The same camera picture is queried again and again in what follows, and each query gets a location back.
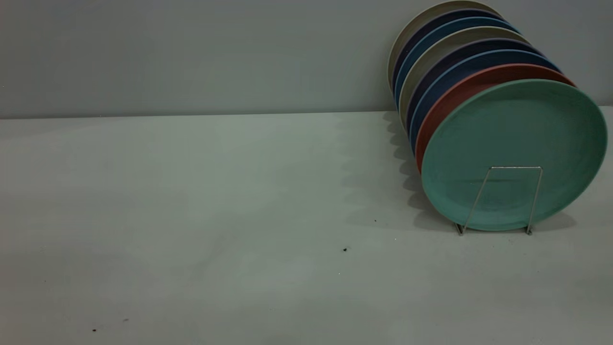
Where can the pink round plate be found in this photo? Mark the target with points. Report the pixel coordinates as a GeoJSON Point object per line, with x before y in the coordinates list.
{"type": "Point", "coordinates": [459, 84]}

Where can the green round plate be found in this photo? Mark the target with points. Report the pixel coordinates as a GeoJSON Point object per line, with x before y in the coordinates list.
{"type": "Point", "coordinates": [517, 134]}

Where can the navy plate light blue rim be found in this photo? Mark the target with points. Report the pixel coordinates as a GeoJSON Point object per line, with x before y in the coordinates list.
{"type": "Point", "coordinates": [479, 58]}

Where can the teal blue plate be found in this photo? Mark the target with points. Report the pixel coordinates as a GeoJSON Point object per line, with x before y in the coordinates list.
{"type": "Point", "coordinates": [445, 31]}

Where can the dark purple plate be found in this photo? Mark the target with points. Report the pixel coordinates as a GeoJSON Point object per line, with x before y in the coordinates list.
{"type": "Point", "coordinates": [431, 27]}
{"type": "Point", "coordinates": [467, 49]}

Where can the beige round plate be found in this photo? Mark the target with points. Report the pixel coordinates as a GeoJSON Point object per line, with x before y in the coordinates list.
{"type": "Point", "coordinates": [421, 19]}
{"type": "Point", "coordinates": [450, 42]}

